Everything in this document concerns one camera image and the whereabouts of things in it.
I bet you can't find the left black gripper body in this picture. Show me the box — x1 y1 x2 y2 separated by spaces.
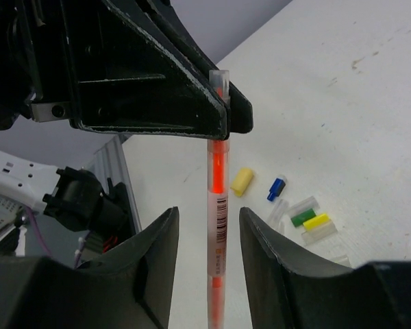
0 1 82 130

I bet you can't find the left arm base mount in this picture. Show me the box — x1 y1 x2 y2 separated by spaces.
74 178 137 268

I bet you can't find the yellow pen cap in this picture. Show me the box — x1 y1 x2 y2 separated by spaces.
230 167 254 197

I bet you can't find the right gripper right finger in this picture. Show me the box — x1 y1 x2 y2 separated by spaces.
239 207 352 328

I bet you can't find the aluminium rail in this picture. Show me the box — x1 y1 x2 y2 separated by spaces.
88 134 142 234

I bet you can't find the orange highlighter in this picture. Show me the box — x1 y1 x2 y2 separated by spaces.
205 68 232 329

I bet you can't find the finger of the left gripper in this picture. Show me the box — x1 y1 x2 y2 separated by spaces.
137 0 253 134
60 1 228 139

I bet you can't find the blue pen cap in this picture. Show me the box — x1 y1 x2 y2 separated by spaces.
266 175 288 202

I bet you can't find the green marker cap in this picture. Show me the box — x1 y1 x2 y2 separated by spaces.
290 209 316 228

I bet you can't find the clear highlighter cap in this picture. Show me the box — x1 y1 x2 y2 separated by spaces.
277 221 286 236
329 254 351 268
266 199 289 226

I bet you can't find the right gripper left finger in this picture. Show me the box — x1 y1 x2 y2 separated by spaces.
75 207 179 328

